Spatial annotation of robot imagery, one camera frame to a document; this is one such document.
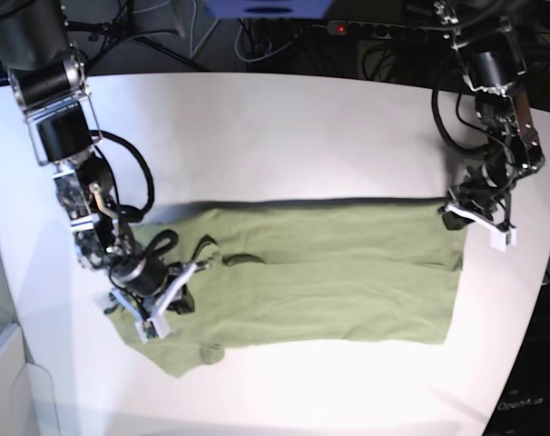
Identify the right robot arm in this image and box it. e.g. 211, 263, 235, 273
0, 1, 206, 342

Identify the black power strip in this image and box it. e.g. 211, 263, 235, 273
324, 20, 427, 43

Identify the blue box overhead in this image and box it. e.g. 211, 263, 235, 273
204, 0, 332, 19

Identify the white bin at left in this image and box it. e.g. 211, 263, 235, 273
0, 323, 62, 435

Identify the green T-shirt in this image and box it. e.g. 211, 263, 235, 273
108, 203, 467, 377

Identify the left gripper body, white bracket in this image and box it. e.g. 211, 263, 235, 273
438, 170, 517, 251

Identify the right gripper body, white bracket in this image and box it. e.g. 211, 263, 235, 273
105, 257, 210, 342

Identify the black OpenArm base box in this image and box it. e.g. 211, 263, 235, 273
484, 284, 550, 435

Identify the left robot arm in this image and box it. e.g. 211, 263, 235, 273
431, 1, 545, 252

